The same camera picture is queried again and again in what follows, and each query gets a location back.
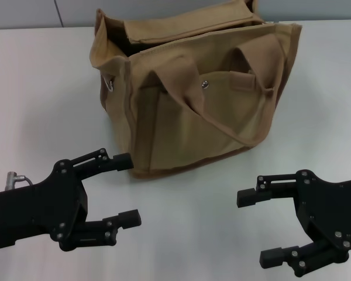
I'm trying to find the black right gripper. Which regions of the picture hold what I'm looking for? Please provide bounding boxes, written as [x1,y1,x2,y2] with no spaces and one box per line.
[236,169,351,277]

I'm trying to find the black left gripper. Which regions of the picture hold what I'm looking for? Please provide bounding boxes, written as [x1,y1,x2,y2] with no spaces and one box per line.
[0,148,142,252]

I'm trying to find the khaki canvas food bag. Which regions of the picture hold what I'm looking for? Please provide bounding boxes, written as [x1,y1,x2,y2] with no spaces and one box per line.
[87,0,302,180]

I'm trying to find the silver plug with grey cable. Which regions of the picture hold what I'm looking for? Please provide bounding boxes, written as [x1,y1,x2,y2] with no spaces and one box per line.
[6,172,35,191]

